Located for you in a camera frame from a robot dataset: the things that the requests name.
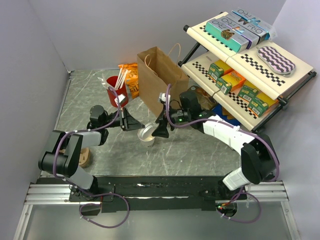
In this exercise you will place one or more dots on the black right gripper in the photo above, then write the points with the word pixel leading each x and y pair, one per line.
pixel 161 131

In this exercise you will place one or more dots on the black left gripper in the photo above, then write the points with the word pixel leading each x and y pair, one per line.
pixel 127 122

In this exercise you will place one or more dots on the white plastic cup lid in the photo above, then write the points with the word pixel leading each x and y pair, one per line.
pixel 147 131

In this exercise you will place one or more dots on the white paper coffee cup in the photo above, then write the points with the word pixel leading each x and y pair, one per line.
pixel 147 141

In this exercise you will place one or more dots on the brown paper bag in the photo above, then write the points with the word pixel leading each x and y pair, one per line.
pixel 156 70

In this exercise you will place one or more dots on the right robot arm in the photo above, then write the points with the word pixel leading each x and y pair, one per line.
pixel 257 154

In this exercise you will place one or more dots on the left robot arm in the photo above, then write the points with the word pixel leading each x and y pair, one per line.
pixel 61 154

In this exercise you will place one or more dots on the orange chip bag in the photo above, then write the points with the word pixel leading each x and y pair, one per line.
pixel 131 79

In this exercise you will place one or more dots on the white paper-wrapped straw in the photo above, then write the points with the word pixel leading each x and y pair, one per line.
pixel 122 79
pixel 119 76

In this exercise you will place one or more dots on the red plastic cup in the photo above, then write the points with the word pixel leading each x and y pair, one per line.
pixel 112 81

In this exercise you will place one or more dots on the brown snack bag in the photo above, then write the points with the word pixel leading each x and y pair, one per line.
pixel 205 100

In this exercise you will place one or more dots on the brown cardboard cup carrier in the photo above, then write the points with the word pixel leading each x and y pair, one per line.
pixel 84 157

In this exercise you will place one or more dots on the blue snack packet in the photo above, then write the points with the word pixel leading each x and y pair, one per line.
pixel 225 115

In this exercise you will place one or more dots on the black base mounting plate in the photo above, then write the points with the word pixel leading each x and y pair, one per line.
pixel 150 193

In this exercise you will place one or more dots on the green yellow juice box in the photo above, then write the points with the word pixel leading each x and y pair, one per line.
pixel 258 106
pixel 247 92
pixel 218 69
pixel 226 83

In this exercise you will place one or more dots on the orange snack box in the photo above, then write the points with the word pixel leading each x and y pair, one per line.
pixel 237 79

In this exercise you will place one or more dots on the cream two-tier display shelf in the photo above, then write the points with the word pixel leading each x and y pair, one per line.
pixel 208 49

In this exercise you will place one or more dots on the teal cookie box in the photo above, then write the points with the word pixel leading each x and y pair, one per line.
pixel 226 35

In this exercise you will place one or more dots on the purple cookie box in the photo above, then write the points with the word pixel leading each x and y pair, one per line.
pixel 252 38

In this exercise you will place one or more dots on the purple wavy sleep mask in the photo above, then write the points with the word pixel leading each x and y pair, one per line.
pixel 277 62

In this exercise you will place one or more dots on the blue cookie box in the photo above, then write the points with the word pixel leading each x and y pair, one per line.
pixel 254 20

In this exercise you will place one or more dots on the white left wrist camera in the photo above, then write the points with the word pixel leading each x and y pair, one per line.
pixel 120 100

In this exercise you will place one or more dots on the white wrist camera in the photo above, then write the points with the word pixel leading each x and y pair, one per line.
pixel 162 97
pixel 120 100

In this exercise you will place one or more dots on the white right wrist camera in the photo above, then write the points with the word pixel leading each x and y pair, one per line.
pixel 162 97

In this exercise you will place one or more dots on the aluminium rail frame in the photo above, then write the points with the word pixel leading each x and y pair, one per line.
pixel 40 194

